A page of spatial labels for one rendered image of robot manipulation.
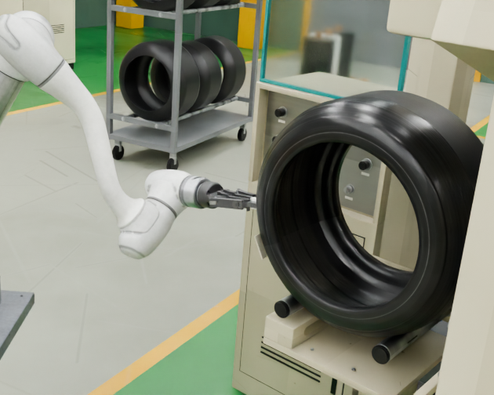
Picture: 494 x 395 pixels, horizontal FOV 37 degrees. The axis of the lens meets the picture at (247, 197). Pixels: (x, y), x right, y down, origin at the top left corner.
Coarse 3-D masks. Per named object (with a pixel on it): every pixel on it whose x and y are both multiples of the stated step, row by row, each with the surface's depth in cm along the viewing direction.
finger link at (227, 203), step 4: (212, 200) 195; (216, 200) 195; (220, 200) 194; (224, 200) 194; (228, 200) 193; (232, 200) 193; (236, 200) 192; (240, 200) 192; (220, 204) 195; (224, 204) 194; (228, 204) 194; (232, 204) 193; (236, 204) 192; (236, 208) 193; (240, 208) 192
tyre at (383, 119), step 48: (384, 96) 163; (288, 144) 168; (336, 144) 191; (384, 144) 152; (432, 144) 150; (480, 144) 162; (288, 192) 191; (336, 192) 197; (432, 192) 148; (288, 240) 190; (336, 240) 197; (432, 240) 149; (288, 288) 178; (336, 288) 189; (384, 288) 190; (432, 288) 152; (384, 336) 167
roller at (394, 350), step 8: (448, 312) 186; (440, 320) 183; (424, 328) 176; (392, 336) 169; (400, 336) 169; (408, 336) 171; (416, 336) 173; (384, 344) 165; (392, 344) 166; (400, 344) 168; (408, 344) 171; (376, 352) 165; (384, 352) 164; (392, 352) 165; (400, 352) 169; (376, 360) 166; (384, 360) 164
